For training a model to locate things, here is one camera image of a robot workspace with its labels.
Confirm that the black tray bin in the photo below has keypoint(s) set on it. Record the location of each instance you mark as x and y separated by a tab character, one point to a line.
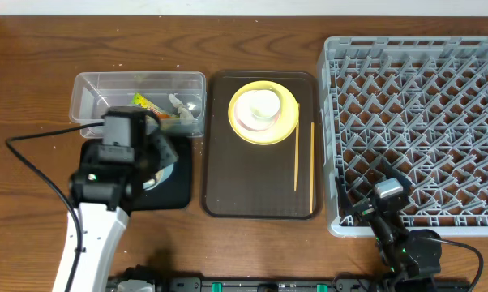
134	172

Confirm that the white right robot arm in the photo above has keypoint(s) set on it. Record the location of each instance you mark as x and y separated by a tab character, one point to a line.
412	256

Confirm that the yellow plate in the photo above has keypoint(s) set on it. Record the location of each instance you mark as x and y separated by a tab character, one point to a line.
283	126

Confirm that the light blue bowl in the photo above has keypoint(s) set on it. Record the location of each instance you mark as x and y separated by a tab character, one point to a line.
158	178

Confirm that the grey dishwasher rack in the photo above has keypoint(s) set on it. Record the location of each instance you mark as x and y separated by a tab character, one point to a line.
419	104

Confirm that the white cup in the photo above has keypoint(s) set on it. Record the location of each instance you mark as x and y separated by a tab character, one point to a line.
264	104

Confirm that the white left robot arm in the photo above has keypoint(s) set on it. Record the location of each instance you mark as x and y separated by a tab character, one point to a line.
89	249

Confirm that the wooden chopstick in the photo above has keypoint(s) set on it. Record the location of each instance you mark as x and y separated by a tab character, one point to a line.
296	153
312	167

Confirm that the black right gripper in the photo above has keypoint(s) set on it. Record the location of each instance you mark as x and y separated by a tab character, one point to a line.
366	208

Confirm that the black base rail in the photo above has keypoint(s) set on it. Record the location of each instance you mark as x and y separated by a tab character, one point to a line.
142	278

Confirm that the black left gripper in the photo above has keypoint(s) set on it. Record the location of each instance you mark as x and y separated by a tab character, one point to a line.
160	143

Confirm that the yellow green snack wrapper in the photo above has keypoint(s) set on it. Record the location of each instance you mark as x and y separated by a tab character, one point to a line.
142	102

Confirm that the clear plastic bin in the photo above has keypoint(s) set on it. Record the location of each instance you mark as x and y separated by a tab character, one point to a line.
95	92

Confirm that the dark brown serving tray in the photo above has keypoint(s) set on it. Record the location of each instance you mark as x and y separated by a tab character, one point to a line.
245	180

